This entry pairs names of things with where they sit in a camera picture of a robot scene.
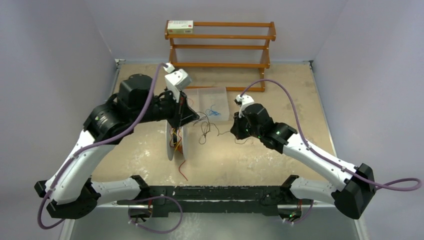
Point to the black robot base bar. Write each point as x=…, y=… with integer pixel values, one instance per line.
x=267, y=200

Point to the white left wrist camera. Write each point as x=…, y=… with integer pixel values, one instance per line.
x=176, y=80

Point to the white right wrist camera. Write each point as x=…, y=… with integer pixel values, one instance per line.
x=243, y=101

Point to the clear plastic divided tray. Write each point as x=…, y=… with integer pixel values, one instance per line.
x=211, y=101

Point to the orange wooden shelf rack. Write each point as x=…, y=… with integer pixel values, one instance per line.
x=214, y=44

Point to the white plastic cable spool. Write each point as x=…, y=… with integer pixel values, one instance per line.
x=176, y=141

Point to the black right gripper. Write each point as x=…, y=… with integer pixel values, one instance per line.
x=236, y=130

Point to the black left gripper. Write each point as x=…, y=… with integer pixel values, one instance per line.
x=182, y=113

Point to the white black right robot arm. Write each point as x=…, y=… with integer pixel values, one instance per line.
x=345, y=186

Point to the white cardboard box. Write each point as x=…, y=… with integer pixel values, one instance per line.
x=180, y=27

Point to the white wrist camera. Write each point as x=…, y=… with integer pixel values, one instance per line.
x=176, y=80
x=243, y=101

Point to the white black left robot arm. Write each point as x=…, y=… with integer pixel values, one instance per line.
x=71, y=193

